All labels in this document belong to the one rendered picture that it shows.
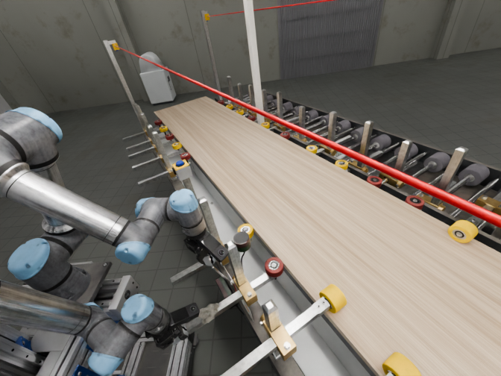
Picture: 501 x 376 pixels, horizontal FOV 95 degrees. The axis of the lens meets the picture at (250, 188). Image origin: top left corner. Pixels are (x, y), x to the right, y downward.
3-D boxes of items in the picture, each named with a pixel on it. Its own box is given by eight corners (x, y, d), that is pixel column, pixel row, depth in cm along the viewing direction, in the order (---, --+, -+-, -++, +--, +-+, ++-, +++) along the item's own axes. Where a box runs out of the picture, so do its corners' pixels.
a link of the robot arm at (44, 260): (23, 291, 78) (-11, 268, 69) (53, 257, 88) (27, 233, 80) (53, 292, 76) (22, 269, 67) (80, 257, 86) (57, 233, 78)
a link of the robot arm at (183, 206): (171, 187, 72) (197, 186, 71) (182, 211, 79) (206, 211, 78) (161, 204, 66) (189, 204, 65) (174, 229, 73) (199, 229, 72)
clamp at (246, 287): (247, 306, 95) (246, 301, 92) (232, 281, 104) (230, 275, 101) (259, 299, 97) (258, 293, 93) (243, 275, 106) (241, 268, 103)
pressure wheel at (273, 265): (273, 289, 101) (271, 276, 94) (263, 276, 107) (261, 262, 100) (288, 280, 104) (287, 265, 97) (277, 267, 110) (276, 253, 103)
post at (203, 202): (222, 266, 126) (199, 202, 96) (220, 262, 128) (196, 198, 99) (228, 263, 127) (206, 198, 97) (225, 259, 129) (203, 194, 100)
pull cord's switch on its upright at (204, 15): (222, 108, 324) (202, 10, 256) (220, 107, 331) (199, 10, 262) (227, 107, 327) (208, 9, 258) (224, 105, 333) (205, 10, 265)
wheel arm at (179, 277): (174, 287, 108) (171, 282, 105) (172, 281, 110) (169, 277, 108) (253, 242, 122) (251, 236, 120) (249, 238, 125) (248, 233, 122)
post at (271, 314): (277, 364, 95) (268, 314, 65) (273, 356, 97) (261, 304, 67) (284, 359, 96) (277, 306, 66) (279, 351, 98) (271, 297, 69)
